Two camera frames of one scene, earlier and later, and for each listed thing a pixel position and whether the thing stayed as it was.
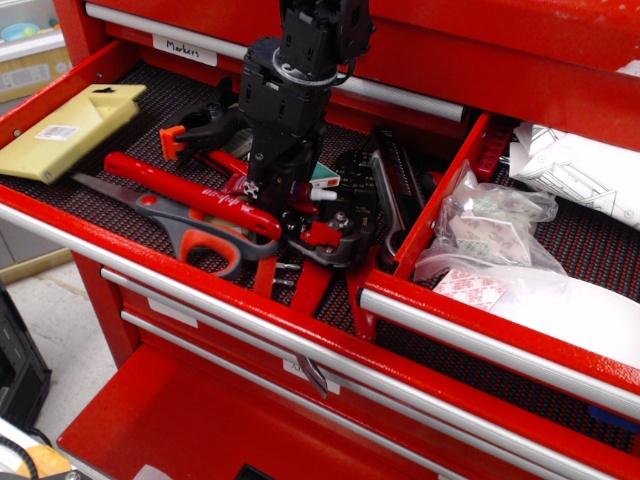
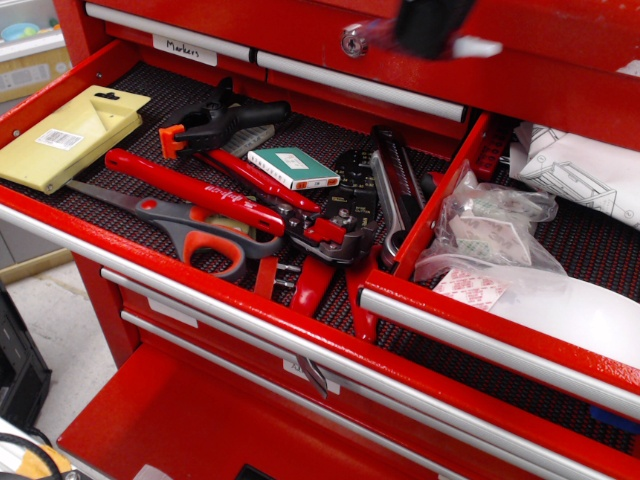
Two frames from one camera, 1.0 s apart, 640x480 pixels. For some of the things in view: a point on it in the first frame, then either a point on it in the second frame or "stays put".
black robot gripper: x=286 y=116 to x=429 y=27
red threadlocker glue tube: x=304 y=196 to x=387 y=33
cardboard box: x=23 y=76 stays put
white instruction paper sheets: x=598 y=176 stays put
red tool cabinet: x=452 y=293 stays put
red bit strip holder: x=265 y=275 stays put
